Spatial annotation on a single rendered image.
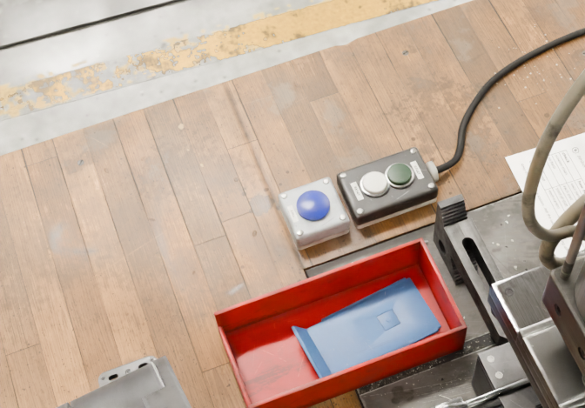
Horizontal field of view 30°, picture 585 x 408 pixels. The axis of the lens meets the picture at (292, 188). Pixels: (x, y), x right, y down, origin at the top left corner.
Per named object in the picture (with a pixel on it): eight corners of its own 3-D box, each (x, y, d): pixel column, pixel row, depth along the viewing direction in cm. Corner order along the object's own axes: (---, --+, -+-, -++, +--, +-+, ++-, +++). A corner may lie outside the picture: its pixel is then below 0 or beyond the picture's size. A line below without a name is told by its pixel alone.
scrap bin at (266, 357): (219, 333, 125) (212, 311, 120) (420, 261, 129) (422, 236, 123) (253, 428, 119) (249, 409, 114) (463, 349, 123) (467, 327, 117)
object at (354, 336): (292, 337, 124) (291, 326, 121) (409, 278, 127) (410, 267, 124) (321, 389, 120) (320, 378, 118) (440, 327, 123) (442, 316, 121)
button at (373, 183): (359, 184, 132) (359, 176, 131) (380, 177, 133) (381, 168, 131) (367, 204, 131) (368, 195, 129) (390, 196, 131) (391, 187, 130)
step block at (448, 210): (433, 240, 130) (437, 202, 122) (455, 231, 130) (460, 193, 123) (455, 285, 127) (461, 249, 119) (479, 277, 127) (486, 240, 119)
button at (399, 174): (383, 176, 133) (383, 167, 131) (405, 168, 133) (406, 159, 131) (393, 195, 131) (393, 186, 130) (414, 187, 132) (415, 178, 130)
